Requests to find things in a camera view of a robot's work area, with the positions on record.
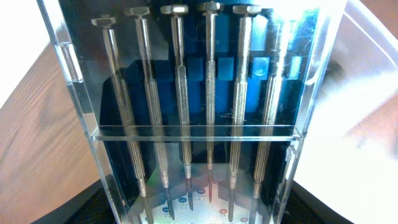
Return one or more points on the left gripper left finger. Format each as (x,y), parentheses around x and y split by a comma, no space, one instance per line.
(89,206)

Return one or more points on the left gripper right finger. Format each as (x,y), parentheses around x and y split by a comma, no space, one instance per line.
(304,208)

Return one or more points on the blue precision screwdriver set case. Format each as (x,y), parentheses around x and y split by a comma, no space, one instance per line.
(194,111)

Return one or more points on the clear plastic container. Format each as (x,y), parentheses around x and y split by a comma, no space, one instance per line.
(349,159)

